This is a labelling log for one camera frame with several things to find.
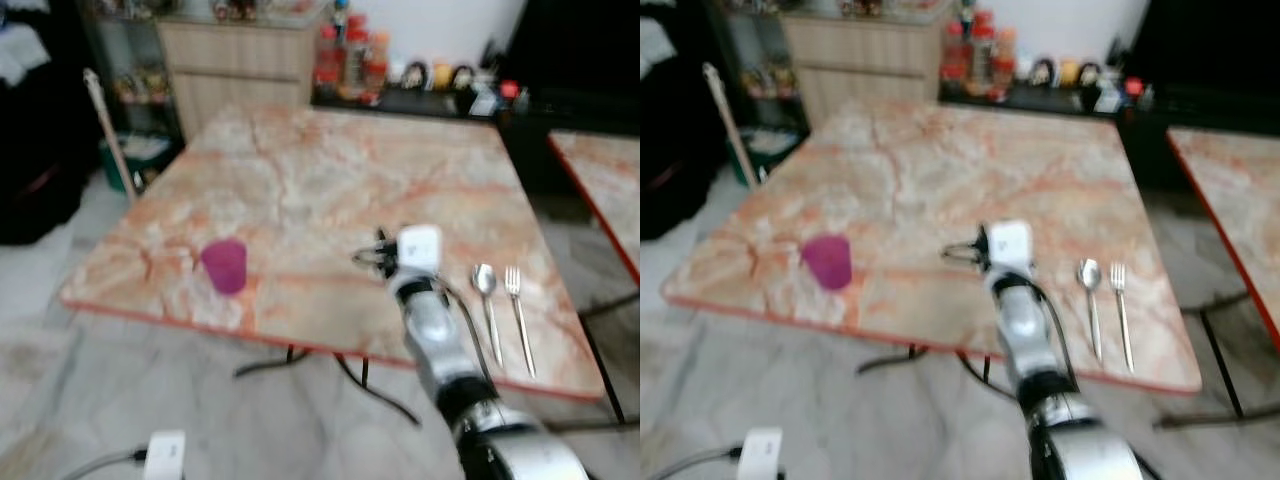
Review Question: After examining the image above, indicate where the silver metal spoon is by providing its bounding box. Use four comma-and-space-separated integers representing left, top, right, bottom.
471, 263, 504, 369
1076, 258, 1104, 363

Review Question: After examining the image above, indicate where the silver metal fork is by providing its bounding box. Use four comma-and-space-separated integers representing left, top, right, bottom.
504, 266, 537, 379
1110, 262, 1136, 374

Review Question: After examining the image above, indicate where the purple plastic cup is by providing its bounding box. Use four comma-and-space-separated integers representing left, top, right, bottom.
201, 238, 248, 296
801, 234, 853, 292

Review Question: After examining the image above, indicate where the low black shelf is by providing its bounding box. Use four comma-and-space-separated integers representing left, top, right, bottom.
312, 85, 506, 122
938, 82, 1126, 117

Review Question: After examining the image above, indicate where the orange sauce bottle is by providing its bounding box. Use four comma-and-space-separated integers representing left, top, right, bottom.
367, 30, 392, 93
995, 27, 1020, 93

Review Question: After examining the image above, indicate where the red sauce bottle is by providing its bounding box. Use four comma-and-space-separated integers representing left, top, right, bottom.
316, 25, 347, 98
943, 20, 967, 97
345, 14, 370, 97
967, 11, 996, 97

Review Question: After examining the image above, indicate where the light wooden cabinet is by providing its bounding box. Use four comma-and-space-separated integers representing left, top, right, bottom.
157, 8, 333, 141
782, 8, 949, 129

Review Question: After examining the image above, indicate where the green plastic bin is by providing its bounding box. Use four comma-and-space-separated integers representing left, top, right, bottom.
735, 128, 801, 186
98, 133, 184, 193

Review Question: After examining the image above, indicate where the pale wooden broom stick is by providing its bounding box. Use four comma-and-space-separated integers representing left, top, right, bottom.
703, 62, 761, 188
83, 68, 137, 204

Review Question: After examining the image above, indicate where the glass display shelf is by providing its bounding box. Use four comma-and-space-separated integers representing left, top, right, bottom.
78, 0, 187, 151
705, 0, 811, 136

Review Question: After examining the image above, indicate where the black television screen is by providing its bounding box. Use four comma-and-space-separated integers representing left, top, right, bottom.
505, 0, 641, 96
1128, 0, 1280, 91

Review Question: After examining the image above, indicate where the large black furniture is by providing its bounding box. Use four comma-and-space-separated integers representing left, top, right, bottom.
640, 0, 737, 242
0, 0, 101, 247

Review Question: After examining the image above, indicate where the white cloth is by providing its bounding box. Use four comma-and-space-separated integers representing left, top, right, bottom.
640, 18, 683, 78

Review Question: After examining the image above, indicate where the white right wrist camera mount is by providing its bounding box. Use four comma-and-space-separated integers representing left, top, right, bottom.
397, 226, 443, 275
988, 221, 1035, 273

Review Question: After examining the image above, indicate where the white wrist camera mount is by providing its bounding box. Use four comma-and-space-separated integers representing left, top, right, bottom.
737, 427, 785, 480
397, 226, 443, 275
988, 221, 1035, 273
143, 430, 188, 480

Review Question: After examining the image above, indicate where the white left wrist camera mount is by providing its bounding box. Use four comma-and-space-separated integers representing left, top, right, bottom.
737, 427, 785, 480
143, 430, 188, 480

